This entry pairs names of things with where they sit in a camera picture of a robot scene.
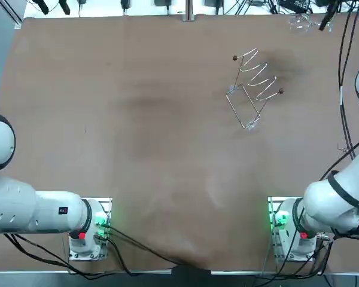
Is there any chrome wire goblet holder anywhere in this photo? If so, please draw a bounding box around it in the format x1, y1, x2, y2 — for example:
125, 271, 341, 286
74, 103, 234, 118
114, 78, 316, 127
226, 48, 285, 131

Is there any aluminium post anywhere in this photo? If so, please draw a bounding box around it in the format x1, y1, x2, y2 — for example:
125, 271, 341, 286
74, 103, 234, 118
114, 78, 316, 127
182, 0, 196, 22

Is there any black left base cable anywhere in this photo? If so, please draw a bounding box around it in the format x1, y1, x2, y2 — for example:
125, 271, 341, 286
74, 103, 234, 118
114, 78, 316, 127
106, 224, 188, 267

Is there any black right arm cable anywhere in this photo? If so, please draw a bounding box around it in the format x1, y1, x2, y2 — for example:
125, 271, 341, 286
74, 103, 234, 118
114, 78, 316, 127
337, 5, 359, 161

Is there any clear glass goblet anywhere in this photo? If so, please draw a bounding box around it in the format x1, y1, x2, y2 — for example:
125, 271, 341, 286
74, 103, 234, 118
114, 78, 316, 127
288, 13, 321, 35

